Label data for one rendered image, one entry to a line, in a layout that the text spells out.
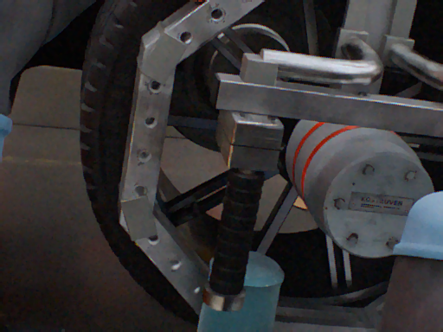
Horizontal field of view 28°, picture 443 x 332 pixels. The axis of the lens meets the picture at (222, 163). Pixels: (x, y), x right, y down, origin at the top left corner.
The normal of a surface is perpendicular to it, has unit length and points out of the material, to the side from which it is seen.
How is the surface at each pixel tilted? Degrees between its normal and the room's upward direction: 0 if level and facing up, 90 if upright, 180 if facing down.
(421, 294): 75
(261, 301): 88
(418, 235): 87
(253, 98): 90
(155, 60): 90
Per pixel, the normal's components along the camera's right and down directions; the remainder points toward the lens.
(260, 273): 0.17, -0.94
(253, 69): 0.15, 0.33
